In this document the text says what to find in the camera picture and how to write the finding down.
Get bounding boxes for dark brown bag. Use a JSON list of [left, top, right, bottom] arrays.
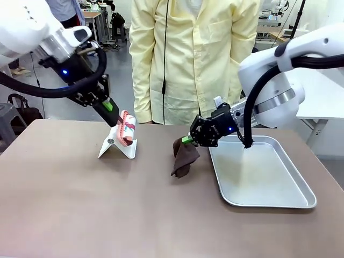
[[7, 93, 44, 127]]

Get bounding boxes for wooden background table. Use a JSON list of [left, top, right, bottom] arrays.
[[80, 10, 108, 45]]

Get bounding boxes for person in blue shirt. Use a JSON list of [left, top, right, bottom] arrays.
[[45, 0, 81, 29]]

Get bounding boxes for grey stool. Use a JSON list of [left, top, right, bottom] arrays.
[[0, 103, 18, 153]]

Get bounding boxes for black stool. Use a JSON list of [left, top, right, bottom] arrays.
[[110, 12, 127, 44]]

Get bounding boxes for person in yellow coat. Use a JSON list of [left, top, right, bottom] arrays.
[[128, 0, 261, 126]]

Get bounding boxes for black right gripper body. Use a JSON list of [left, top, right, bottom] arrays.
[[210, 104, 241, 141]]

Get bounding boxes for white lint roller stand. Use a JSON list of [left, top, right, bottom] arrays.
[[97, 126, 138, 160]]

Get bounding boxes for wooden background desk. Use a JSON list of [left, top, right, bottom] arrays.
[[268, 31, 293, 44]]

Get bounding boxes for brown cleaning cloth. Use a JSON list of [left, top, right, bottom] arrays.
[[170, 137, 201, 178]]

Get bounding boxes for white background table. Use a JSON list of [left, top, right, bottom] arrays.
[[294, 68, 344, 121]]

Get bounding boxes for black tripod pole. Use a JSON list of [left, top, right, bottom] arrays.
[[291, 0, 307, 33]]

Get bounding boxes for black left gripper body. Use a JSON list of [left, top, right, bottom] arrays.
[[40, 53, 102, 95]]

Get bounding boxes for silver metal tray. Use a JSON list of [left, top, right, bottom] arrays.
[[208, 135, 318, 209]]

